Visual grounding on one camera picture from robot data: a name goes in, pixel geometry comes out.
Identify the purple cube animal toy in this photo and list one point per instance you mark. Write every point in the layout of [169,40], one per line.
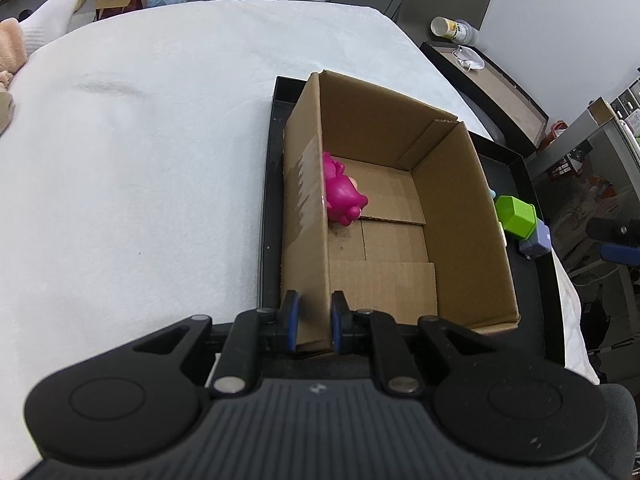
[537,242]

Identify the glass top desk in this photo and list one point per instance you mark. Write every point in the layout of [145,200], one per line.
[590,160]

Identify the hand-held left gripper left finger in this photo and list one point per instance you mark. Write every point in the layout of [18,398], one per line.
[295,320]

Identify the brown cardboard box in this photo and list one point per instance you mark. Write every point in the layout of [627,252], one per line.
[390,280]

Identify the white face mask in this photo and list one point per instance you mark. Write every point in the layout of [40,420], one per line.
[469,57]

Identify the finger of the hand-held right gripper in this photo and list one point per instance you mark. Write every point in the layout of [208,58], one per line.
[617,232]

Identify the green cube box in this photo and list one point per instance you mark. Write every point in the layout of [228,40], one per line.
[517,215]

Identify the black lid brown lining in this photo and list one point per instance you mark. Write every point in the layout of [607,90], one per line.
[500,95]

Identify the clear plastic bottle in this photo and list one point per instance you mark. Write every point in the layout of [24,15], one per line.
[467,32]

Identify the grey small drawer unit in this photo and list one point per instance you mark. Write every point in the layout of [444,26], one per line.
[629,105]

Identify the person's white socked foot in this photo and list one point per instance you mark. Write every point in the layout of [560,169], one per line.
[50,15]

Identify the dark grey fabric seat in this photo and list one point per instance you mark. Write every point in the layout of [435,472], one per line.
[622,435]

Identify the black shallow tray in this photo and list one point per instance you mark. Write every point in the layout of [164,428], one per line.
[270,210]

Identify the pink toy figure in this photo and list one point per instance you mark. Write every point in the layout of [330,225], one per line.
[342,195]

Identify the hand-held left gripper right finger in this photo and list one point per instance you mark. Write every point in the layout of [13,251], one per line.
[336,320]

